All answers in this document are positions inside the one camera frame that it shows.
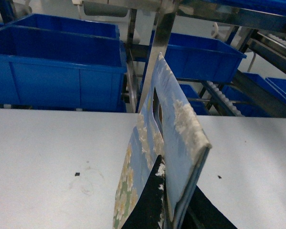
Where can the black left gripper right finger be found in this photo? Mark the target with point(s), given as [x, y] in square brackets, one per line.
[202, 214]

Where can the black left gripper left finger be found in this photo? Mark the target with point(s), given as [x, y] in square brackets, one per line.
[148, 213]

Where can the flower gift bag with robots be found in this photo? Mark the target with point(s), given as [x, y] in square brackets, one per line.
[167, 125]

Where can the white roller conveyor track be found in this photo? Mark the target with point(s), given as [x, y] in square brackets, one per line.
[222, 101]

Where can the blue bin right of post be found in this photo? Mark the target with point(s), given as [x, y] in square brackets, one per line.
[200, 58]

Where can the blue bin of post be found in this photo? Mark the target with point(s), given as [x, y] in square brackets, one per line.
[200, 58]
[60, 69]

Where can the blue bin left of post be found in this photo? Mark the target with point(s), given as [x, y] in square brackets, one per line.
[60, 69]

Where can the stainless steel rack frame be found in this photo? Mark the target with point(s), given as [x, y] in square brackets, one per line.
[254, 15]

